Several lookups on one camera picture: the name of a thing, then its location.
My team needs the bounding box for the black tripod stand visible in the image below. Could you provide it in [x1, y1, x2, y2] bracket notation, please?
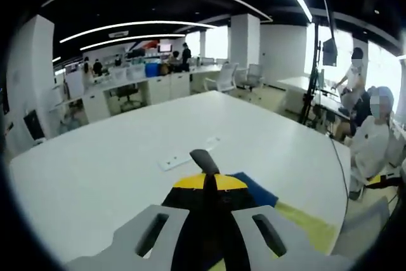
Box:
[299, 22, 323, 128]

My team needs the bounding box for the long white workbench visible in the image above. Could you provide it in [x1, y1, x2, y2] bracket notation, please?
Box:
[53, 63, 225, 124]

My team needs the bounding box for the black office chair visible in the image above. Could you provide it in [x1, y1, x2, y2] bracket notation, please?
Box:
[110, 85, 142, 113]

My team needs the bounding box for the white rolling cabinet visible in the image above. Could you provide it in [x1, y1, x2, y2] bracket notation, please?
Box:
[65, 70, 85, 99]

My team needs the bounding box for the curved ceiling light strip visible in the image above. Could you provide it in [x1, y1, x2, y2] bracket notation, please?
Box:
[59, 20, 216, 43]
[79, 33, 187, 51]

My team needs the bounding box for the white mesh office chair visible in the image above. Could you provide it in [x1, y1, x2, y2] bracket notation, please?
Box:
[205, 61, 239, 94]
[237, 63, 265, 93]

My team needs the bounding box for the person's own body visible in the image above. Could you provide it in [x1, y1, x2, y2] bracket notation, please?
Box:
[348, 86, 396, 202]

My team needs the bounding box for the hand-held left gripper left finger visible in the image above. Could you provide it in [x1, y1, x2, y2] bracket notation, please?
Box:
[65, 174, 210, 271]

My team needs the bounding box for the yellow blue grey garment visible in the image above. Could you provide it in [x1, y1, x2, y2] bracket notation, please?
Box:
[189, 149, 337, 256]

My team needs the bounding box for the white square pillar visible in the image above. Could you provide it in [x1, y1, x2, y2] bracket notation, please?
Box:
[230, 13, 261, 89]
[6, 13, 56, 154]

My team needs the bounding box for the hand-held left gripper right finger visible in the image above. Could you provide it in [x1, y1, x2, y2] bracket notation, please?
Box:
[211, 174, 356, 271]

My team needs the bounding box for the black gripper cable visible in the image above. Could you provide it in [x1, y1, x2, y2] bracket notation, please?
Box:
[328, 136, 350, 234]

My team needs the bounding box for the black square panel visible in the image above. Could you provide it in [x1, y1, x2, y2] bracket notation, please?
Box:
[23, 109, 45, 141]

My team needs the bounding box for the white table socket panel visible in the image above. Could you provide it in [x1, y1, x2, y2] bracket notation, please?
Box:
[157, 136, 221, 172]

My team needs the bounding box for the white mesh chair back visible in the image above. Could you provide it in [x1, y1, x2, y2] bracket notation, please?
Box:
[342, 196, 391, 253]

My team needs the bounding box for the small black monitor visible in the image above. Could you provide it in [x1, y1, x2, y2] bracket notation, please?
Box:
[322, 38, 337, 66]

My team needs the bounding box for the white side desk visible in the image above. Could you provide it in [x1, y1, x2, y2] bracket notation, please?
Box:
[277, 76, 351, 121]

